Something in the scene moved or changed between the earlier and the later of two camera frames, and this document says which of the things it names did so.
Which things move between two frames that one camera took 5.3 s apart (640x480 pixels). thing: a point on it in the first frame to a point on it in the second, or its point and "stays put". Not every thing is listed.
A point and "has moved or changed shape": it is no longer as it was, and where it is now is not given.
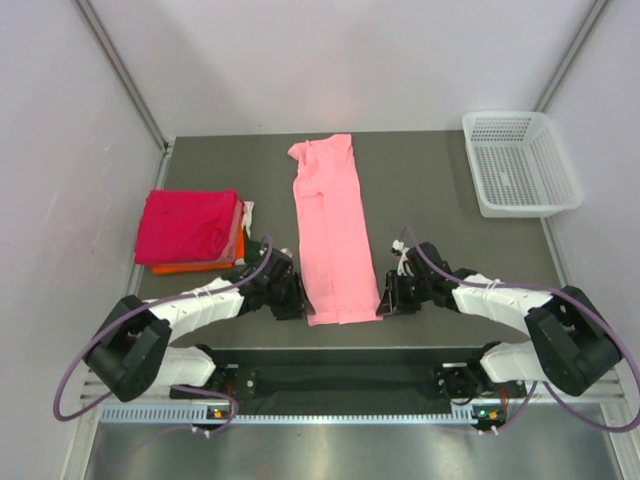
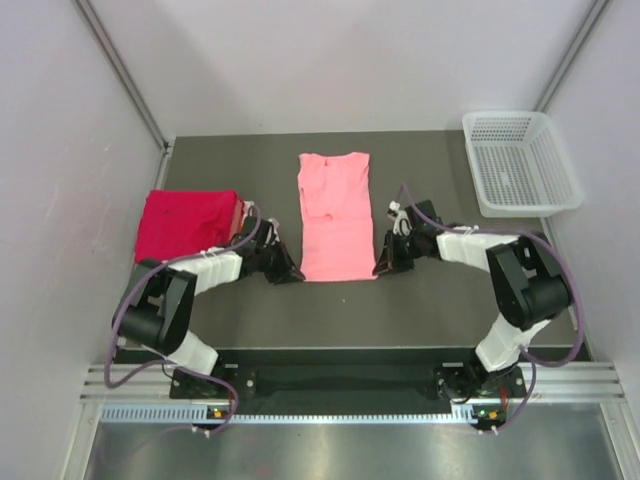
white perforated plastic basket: [519, 165] stays put
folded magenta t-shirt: [185, 226] stays put
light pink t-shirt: [340, 276] has moved or changed shape
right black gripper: [393, 302] to [389, 260]
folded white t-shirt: [247, 218] stays put
